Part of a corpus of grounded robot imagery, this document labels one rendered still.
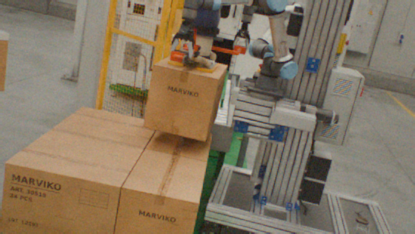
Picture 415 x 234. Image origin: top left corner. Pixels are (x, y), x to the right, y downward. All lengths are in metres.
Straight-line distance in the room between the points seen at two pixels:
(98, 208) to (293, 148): 1.39
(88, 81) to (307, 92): 2.11
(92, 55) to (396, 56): 9.45
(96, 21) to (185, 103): 1.70
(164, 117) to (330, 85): 1.06
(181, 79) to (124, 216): 0.88
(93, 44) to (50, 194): 2.06
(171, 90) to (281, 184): 1.04
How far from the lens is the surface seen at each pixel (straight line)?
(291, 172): 3.24
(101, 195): 2.43
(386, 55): 12.53
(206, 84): 2.76
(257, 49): 3.43
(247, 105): 2.91
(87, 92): 4.38
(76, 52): 6.61
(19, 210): 2.62
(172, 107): 2.82
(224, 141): 3.54
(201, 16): 2.92
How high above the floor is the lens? 1.57
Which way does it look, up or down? 15 degrees down
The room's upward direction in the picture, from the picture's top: 12 degrees clockwise
